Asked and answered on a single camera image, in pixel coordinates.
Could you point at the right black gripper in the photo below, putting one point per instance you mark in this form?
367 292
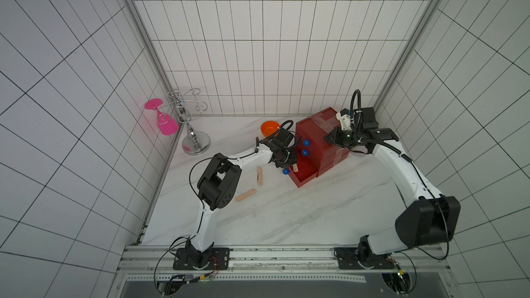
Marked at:
333 137

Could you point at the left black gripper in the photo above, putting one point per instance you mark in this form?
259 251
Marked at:
292 161

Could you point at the red top drawer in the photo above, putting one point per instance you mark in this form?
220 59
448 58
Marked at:
315 132

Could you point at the red drawer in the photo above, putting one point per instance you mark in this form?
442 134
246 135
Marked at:
315 132
324 158
307 172

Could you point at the red bottom drawer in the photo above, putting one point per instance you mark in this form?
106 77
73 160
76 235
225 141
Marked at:
307 172

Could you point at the peach knife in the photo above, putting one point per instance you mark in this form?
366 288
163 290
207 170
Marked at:
260 179

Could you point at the peach knife diagonal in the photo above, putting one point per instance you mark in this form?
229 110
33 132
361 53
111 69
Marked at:
245 195

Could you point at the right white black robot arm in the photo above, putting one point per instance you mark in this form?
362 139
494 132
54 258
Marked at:
430 217

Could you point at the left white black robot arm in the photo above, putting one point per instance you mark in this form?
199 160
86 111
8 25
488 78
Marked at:
218 183

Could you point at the red three-drawer cabinet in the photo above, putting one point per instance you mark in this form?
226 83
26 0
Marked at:
327 114

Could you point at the orange bowl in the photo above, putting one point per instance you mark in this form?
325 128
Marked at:
269 127

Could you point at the chrome glass rack stand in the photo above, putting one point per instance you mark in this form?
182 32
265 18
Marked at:
195 142

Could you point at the pink wine glass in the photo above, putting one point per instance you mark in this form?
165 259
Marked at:
165 122

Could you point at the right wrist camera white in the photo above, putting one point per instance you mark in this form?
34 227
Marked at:
344 120

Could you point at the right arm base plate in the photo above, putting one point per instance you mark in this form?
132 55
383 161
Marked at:
350 258

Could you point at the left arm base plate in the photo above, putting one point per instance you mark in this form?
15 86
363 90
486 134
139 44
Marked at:
201 258

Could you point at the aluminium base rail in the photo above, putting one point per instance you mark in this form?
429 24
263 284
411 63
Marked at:
158 264

